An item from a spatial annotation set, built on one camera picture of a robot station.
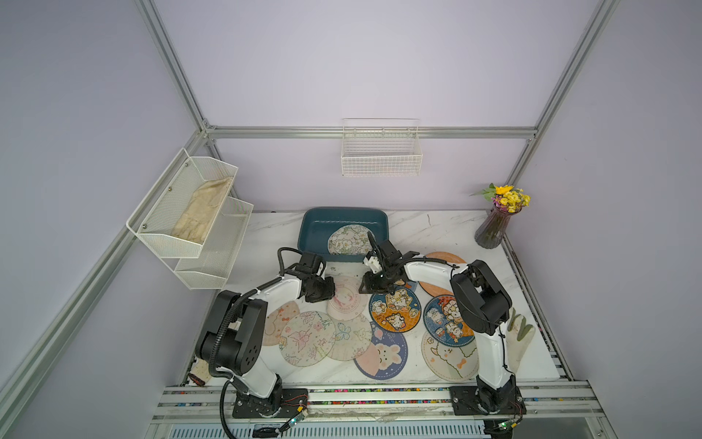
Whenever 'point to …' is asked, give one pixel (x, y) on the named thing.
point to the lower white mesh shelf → (210, 270)
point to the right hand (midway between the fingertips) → (358, 294)
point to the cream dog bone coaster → (454, 364)
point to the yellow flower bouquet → (506, 198)
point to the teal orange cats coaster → (396, 313)
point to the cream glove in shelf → (201, 209)
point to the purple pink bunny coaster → (386, 356)
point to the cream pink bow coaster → (307, 338)
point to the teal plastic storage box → (314, 226)
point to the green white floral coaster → (351, 240)
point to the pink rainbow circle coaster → (347, 304)
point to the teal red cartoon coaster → (443, 322)
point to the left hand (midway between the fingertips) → (333, 295)
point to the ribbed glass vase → (489, 232)
